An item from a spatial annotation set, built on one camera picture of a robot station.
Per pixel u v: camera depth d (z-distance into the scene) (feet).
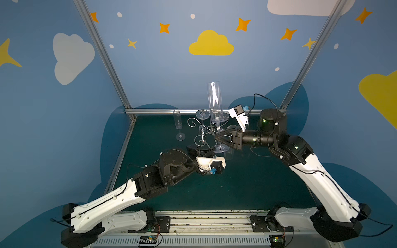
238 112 1.62
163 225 2.43
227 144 1.71
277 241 2.40
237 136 1.57
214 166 1.44
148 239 2.39
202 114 2.56
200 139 2.14
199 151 1.59
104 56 2.77
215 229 2.41
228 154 2.76
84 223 1.25
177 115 3.05
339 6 2.27
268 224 2.20
